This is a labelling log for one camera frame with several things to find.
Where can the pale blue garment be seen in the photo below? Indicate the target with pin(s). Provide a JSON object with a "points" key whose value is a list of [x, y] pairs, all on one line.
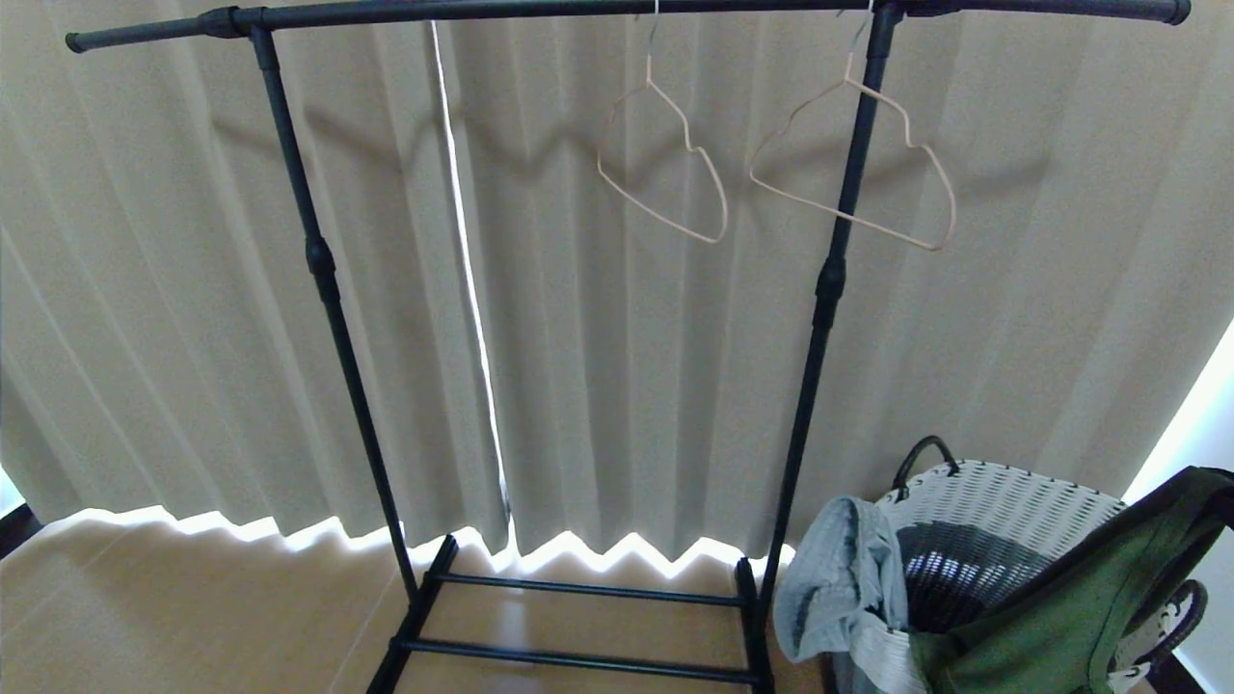
{"points": [[839, 578]]}

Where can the white laundry basket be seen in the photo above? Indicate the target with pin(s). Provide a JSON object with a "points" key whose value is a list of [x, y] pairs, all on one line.
{"points": [[1003, 496]]}

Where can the green long-sleeved shirt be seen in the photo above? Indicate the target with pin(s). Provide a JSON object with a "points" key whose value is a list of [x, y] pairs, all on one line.
{"points": [[1070, 607]]}

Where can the pink clothes hanger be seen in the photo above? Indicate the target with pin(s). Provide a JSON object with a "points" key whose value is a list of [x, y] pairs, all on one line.
{"points": [[948, 183], [708, 166]]}

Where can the black clothes rack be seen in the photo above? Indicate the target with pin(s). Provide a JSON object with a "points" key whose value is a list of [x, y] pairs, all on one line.
{"points": [[578, 12]]}

